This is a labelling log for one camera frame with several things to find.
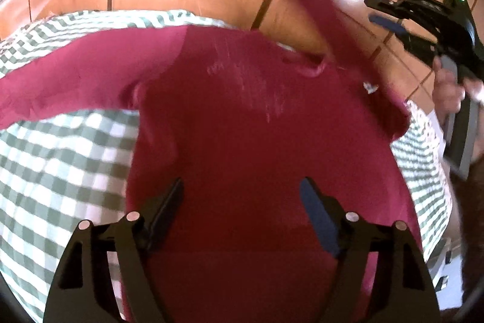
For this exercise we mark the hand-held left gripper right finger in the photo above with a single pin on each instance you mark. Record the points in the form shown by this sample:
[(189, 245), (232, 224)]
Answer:
[(315, 209)]

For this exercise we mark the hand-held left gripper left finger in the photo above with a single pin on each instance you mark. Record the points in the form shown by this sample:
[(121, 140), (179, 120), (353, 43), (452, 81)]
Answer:
[(168, 205)]

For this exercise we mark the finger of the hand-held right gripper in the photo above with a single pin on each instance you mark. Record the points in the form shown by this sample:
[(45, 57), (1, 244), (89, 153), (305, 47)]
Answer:
[(389, 25), (382, 4)]

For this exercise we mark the red long-sleeved shirt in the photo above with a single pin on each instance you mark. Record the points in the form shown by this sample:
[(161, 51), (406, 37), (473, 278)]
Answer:
[(245, 137)]

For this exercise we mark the person's right hand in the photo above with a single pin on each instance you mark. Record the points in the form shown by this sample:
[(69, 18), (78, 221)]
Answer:
[(448, 90)]

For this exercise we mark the green white checkered blanket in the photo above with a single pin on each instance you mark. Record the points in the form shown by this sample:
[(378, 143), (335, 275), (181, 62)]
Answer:
[(56, 164)]

